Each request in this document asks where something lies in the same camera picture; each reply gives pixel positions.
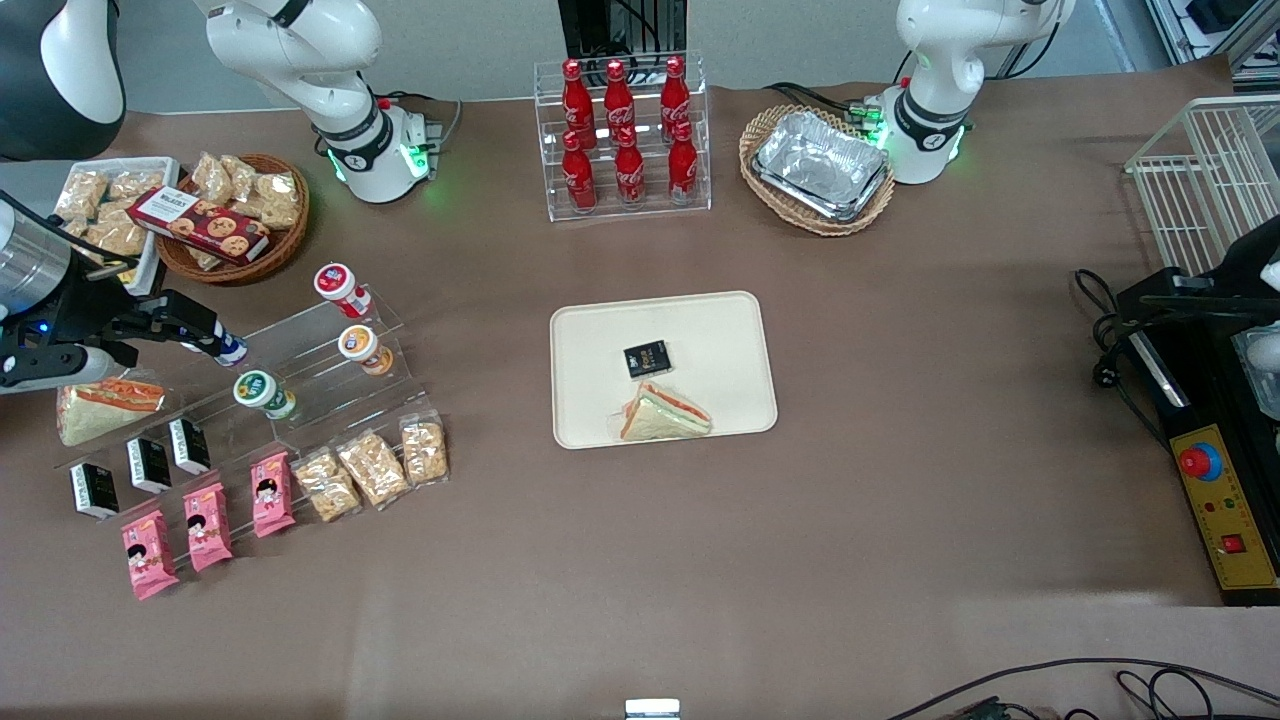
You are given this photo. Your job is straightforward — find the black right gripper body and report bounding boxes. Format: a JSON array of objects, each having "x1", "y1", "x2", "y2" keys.
[{"x1": 38, "y1": 270, "x2": 153, "y2": 348}]

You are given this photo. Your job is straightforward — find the green gum can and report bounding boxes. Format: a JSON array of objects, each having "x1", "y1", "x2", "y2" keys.
[{"x1": 233, "y1": 369, "x2": 299, "y2": 422}]

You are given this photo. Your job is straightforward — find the red gum can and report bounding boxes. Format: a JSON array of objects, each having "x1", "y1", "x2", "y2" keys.
[{"x1": 313, "y1": 263, "x2": 374, "y2": 320}]

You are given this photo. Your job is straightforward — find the orange gum can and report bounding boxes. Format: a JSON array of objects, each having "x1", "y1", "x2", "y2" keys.
[{"x1": 337, "y1": 324, "x2": 395, "y2": 378}]

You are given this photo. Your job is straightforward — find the beige plastic tray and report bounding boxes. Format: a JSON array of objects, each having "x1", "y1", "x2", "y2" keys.
[{"x1": 549, "y1": 290, "x2": 780, "y2": 451}]

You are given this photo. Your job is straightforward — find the white rectangular bin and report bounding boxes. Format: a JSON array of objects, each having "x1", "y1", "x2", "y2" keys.
[{"x1": 48, "y1": 156, "x2": 182, "y2": 299}]

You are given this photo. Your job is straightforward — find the clear nut snack bag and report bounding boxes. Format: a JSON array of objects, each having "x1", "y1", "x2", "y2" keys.
[
  {"x1": 334, "y1": 429, "x2": 412, "y2": 512},
  {"x1": 105, "y1": 169, "x2": 167, "y2": 202},
  {"x1": 54, "y1": 169, "x2": 110, "y2": 224},
  {"x1": 291, "y1": 447, "x2": 364, "y2": 525},
  {"x1": 254, "y1": 171, "x2": 304, "y2": 232},
  {"x1": 221, "y1": 154, "x2": 265, "y2": 198},
  {"x1": 82, "y1": 204, "x2": 151, "y2": 260},
  {"x1": 399, "y1": 409, "x2": 450, "y2": 489},
  {"x1": 190, "y1": 151, "x2": 237, "y2": 208}
]

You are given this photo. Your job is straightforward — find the red cookie box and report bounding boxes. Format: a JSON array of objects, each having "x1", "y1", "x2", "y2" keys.
[{"x1": 126, "y1": 185, "x2": 272, "y2": 267}]

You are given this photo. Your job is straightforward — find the wrapped triangle sandwich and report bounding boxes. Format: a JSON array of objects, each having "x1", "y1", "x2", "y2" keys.
[
  {"x1": 55, "y1": 374, "x2": 167, "y2": 448},
  {"x1": 611, "y1": 380, "x2": 714, "y2": 444}
]

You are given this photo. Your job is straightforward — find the small black box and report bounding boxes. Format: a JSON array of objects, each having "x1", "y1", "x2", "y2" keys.
[
  {"x1": 69, "y1": 461, "x2": 121, "y2": 522},
  {"x1": 167, "y1": 416, "x2": 213, "y2": 477},
  {"x1": 125, "y1": 437, "x2": 174, "y2": 496}
]

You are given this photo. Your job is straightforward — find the brown wicker basket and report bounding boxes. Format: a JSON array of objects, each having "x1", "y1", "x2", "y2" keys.
[{"x1": 153, "y1": 152, "x2": 312, "y2": 289}]

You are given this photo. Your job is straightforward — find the red emergency stop button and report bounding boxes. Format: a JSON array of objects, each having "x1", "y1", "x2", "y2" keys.
[{"x1": 1177, "y1": 442, "x2": 1224, "y2": 482}]

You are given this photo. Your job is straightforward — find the clear acrylic stepped display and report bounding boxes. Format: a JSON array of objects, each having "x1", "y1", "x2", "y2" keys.
[{"x1": 52, "y1": 290, "x2": 448, "y2": 566}]

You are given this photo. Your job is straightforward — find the pink snack pack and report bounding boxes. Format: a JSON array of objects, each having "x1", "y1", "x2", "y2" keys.
[
  {"x1": 249, "y1": 451, "x2": 298, "y2": 540},
  {"x1": 120, "y1": 509, "x2": 182, "y2": 602},
  {"x1": 182, "y1": 482, "x2": 235, "y2": 574}
]

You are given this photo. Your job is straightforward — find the black control box yellow panel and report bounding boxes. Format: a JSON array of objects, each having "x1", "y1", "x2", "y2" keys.
[{"x1": 1114, "y1": 264, "x2": 1280, "y2": 608}]

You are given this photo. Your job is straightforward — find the stacked aluminium foil containers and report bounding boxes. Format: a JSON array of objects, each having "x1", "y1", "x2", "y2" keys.
[{"x1": 751, "y1": 109, "x2": 892, "y2": 224}]

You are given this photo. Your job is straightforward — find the red cola bottle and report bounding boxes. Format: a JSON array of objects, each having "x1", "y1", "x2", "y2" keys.
[
  {"x1": 612, "y1": 125, "x2": 647, "y2": 208},
  {"x1": 659, "y1": 55, "x2": 692, "y2": 139},
  {"x1": 561, "y1": 58, "x2": 598, "y2": 151},
  {"x1": 667, "y1": 120, "x2": 701, "y2": 206},
  {"x1": 560, "y1": 130, "x2": 599, "y2": 216},
  {"x1": 602, "y1": 59, "x2": 638, "y2": 143}
]

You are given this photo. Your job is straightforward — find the light wicker basket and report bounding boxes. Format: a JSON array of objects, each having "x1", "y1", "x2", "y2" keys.
[{"x1": 738, "y1": 103, "x2": 897, "y2": 238}]

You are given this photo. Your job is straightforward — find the small black square packet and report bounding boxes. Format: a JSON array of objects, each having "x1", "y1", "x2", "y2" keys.
[{"x1": 623, "y1": 340, "x2": 674, "y2": 381}]

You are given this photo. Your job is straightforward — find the black metal stand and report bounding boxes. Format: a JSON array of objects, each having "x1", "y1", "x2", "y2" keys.
[{"x1": 557, "y1": 0, "x2": 690, "y2": 63}]

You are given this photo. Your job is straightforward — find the clear acrylic bottle rack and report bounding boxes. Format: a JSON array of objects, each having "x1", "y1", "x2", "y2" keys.
[{"x1": 532, "y1": 51, "x2": 714, "y2": 223}]

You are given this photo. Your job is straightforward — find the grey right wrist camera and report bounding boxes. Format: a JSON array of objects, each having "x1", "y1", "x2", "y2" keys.
[{"x1": 0, "y1": 344, "x2": 113, "y2": 394}]

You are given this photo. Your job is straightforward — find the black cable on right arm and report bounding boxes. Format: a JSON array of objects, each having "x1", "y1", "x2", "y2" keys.
[{"x1": 0, "y1": 190, "x2": 139, "y2": 281}]

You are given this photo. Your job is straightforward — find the black power cable with plug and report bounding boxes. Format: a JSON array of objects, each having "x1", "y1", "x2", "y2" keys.
[{"x1": 1071, "y1": 267, "x2": 1173, "y2": 453}]

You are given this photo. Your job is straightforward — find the white wire basket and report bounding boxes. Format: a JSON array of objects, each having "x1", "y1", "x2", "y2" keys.
[{"x1": 1124, "y1": 94, "x2": 1280, "y2": 277}]

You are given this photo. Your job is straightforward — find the aluminium frame shelf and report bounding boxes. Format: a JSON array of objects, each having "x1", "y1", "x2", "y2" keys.
[{"x1": 1143, "y1": 0, "x2": 1280, "y2": 93}]

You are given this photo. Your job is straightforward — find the grey cable at arm base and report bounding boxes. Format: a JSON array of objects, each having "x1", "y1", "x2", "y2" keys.
[{"x1": 372, "y1": 88, "x2": 464, "y2": 153}]

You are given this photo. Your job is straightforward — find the thin black cable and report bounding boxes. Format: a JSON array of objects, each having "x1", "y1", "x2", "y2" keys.
[{"x1": 884, "y1": 656, "x2": 1280, "y2": 720}]

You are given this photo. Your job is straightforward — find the black cables at arm base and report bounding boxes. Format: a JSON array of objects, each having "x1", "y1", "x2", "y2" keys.
[{"x1": 763, "y1": 78, "x2": 876, "y2": 126}]

